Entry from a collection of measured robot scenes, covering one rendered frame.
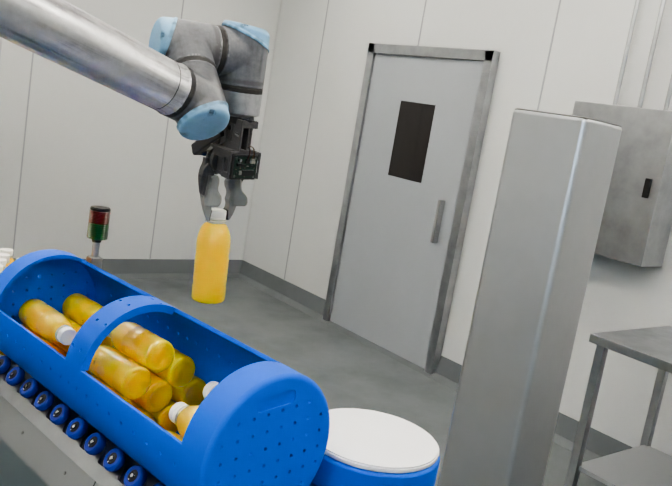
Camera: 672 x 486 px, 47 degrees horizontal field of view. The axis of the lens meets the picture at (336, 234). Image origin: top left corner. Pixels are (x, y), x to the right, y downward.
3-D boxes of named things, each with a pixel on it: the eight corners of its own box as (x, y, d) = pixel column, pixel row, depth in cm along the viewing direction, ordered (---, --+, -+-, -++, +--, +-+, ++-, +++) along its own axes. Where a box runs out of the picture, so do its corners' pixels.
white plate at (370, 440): (338, 397, 175) (337, 402, 175) (283, 436, 150) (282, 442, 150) (454, 434, 165) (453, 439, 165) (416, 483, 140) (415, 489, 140)
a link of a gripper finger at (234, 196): (239, 226, 150) (239, 181, 147) (223, 218, 154) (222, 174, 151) (252, 223, 152) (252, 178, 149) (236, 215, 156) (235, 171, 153)
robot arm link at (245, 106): (205, 85, 145) (247, 89, 152) (202, 110, 146) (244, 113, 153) (232, 92, 139) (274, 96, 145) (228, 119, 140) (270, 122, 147)
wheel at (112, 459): (123, 457, 143) (130, 461, 144) (116, 441, 146) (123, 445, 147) (104, 474, 142) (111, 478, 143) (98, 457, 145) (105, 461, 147)
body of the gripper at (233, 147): (225, 182, 143) (234, 118, 140) (201, 172, 149) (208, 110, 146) (258, 182, 148) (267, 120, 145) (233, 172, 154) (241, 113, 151)
